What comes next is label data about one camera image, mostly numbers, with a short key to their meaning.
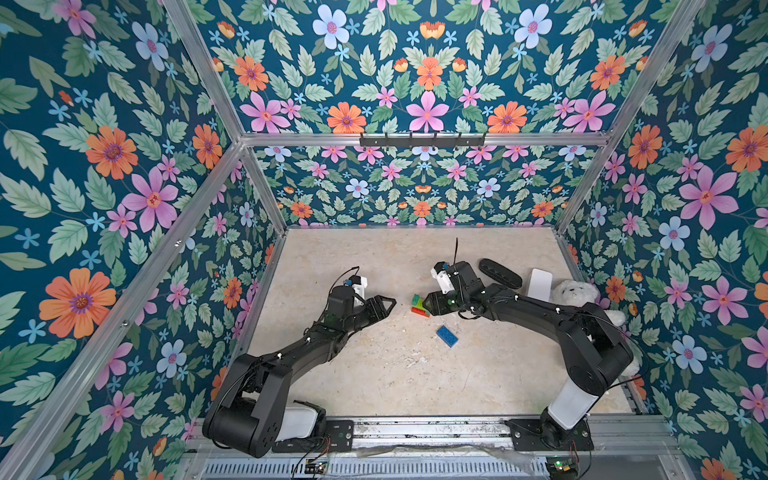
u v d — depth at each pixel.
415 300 0.93
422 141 0.93
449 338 0.89
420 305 0.92
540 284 0.98
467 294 0.70
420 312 0.94
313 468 0.72
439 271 0.82
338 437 0.74
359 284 0.82
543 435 0.68
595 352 0.47
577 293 0.88
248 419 0.42
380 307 0.78
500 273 1.03
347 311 0.71
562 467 0.71
